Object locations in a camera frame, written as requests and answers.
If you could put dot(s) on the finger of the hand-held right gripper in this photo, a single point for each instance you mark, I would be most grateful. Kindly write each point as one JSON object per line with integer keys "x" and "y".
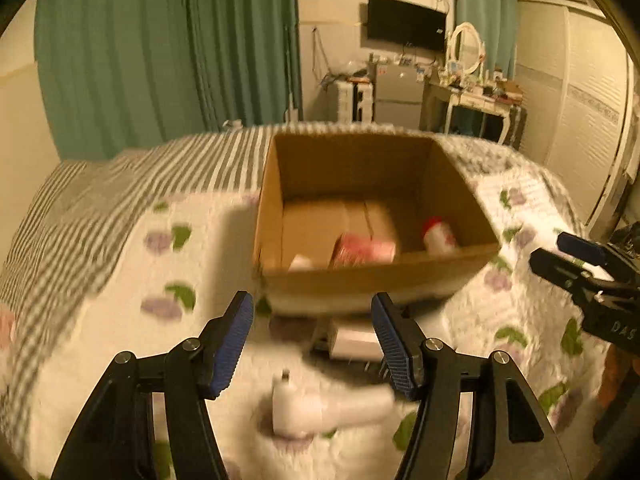
{"x": 580, "y": 245}
{"x": 562, "y": 267}

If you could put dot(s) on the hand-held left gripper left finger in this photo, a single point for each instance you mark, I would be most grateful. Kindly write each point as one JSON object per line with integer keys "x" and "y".
{"x": 231, "y": 347}

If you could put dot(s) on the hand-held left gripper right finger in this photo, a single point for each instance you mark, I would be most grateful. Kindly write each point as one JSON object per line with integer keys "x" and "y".
{"x": 392, "y": 347}

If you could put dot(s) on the white plastic handheld device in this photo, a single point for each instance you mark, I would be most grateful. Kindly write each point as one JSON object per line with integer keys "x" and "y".
{"x": 320, "y": 407}

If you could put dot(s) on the cardboard box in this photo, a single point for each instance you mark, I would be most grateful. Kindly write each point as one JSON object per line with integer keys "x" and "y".
{"x": 370, "y": 210}

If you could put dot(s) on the white rectangular box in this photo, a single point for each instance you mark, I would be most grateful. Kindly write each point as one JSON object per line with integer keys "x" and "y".
{"x": 352, "y": 342}

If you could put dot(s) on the floral white blanket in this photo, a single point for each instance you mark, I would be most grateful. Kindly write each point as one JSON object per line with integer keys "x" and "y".
{"x": 320, "y": 320}

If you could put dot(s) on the pink snack packet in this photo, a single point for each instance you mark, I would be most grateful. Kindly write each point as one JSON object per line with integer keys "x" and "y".
{"x": 362, "y": 251}

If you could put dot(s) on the small white item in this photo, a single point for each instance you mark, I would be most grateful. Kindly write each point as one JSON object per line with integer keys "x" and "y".
{"x": 301, "y": 262}

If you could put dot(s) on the white bottle with red cap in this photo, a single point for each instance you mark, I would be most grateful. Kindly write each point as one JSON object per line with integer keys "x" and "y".
{"x": 439, "y": 234}

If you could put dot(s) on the white sliding wardrobe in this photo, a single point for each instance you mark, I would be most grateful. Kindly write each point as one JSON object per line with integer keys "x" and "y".
{"x": 570, "y": 110}

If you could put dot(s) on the white dressing table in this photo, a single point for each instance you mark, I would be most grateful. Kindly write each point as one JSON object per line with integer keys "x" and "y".
{"x": 472, "y": 105}

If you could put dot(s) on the grey striped bed sheet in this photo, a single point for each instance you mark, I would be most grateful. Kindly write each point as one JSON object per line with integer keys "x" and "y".
{"x": 130, "y": 195}

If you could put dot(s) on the white oval vanity mirror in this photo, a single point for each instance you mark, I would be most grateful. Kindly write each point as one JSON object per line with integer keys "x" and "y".
{"x": 467, "y": 47}

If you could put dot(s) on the silver mini fridge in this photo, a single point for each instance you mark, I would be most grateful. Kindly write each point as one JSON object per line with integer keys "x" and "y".
{"x": 397, "y": 92}

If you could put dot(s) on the green curtain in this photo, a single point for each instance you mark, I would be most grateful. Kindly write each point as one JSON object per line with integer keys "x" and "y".
{"x": 485, "y": 15}
{"x": 160, "y": 50}

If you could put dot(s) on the white storage cabinet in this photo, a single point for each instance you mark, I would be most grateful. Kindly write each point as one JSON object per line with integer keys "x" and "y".
{"x": 355, "y": 100}

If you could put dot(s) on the wall-mounted black television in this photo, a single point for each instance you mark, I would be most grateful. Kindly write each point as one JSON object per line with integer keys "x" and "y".
{"x": 406, "y": 22}

